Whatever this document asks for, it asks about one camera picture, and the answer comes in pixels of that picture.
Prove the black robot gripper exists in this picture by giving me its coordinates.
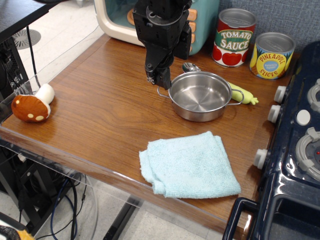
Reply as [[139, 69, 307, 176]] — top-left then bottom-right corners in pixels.
[[133, 0, 192, 90]]

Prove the stainless steel pan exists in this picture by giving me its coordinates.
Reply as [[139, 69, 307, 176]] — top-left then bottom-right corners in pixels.
[[157, 71, 245, 123]]

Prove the light blue folded cloth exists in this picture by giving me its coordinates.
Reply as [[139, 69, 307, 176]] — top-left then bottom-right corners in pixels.
[[139, 131, 241, 199]]

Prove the toy microwave oven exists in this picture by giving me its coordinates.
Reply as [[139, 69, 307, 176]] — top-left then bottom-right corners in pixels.
[[94, 0, 220, 56]]

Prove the tomato sauce can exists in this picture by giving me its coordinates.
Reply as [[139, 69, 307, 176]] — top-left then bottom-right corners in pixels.
[[212, 8, 257, 67]]

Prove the clear acrylic table guard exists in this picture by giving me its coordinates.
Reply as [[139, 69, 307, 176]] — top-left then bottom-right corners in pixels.
[[0, 27, 103, 123]]

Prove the pineapple slices can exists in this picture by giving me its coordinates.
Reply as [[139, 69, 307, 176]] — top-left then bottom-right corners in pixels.
[[249, 32, 296, 80]]

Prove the brown plush mushroom toy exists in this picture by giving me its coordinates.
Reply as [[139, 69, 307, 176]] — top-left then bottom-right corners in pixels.
[[11, 83, 55, 123]]

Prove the black desk at left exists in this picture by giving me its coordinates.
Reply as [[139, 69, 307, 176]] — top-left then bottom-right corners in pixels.
[[0, 0, 63, 43]]

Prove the dark blue toy stove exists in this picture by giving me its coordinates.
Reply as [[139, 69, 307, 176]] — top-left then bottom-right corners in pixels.
[[223, 41, 320, 240]]

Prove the spoon with green handle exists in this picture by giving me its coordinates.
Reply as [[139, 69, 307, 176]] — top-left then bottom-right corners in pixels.
[[182, 62, 259, 105]]

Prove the blue cable under table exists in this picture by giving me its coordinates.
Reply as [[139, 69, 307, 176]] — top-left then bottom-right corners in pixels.
[[49, 177, 78, 240]]

